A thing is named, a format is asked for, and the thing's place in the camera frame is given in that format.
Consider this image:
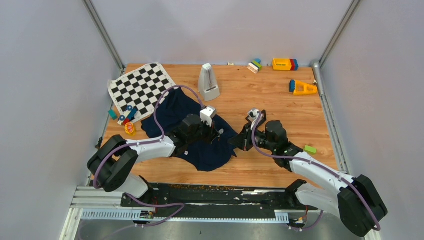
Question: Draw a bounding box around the blue red toy car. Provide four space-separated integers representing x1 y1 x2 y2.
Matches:
117 105 138 125

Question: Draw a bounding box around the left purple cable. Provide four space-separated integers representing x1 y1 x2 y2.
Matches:
92 85 207 229

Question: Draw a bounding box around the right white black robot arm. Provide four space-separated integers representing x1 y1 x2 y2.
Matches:
228 108 388 237

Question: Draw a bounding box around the navy blue garment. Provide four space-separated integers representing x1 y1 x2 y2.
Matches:
156 88 237 172

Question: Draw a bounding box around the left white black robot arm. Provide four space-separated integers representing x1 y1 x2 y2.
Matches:
87 114 224 207

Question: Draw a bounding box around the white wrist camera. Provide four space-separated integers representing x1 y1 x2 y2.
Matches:
199 106 217 127
246 108 261 123

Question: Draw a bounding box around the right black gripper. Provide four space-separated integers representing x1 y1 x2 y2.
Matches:
227 123 275 153

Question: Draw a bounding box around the yellow toy block bin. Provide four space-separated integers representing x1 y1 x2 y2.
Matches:
272 58 294 71

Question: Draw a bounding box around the yellow red toy piece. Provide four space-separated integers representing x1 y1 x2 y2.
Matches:
124 122 137 136

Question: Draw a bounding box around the red blue block pair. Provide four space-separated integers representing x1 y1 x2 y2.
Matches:
290 58 299 71

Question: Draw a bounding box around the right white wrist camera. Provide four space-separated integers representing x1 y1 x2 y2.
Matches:
246 108 261 123

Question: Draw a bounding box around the green toy block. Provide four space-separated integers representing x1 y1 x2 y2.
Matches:
303 145 317 155

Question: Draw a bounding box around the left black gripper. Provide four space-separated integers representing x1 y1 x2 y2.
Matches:
187 117 220 145

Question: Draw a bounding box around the black white checkerboard mat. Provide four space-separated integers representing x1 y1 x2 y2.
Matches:
107 63 176 123

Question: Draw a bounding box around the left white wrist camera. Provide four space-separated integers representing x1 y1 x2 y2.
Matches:
199 106 217 127

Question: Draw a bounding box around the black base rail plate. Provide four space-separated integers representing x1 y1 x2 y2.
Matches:
139 183 316 220

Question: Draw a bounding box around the white green blue block stack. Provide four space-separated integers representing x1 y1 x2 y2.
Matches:
247 58 263 74

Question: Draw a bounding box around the white metronome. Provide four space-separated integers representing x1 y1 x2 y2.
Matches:
197 63 221 102

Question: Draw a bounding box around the teal toy block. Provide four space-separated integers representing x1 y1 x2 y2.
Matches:
108 109 118 120

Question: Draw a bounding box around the grey corner pipe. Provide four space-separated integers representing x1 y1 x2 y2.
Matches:
311 59 342 147

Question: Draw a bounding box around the yellow blue toy wedge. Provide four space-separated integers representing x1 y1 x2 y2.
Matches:
289 79 318 96

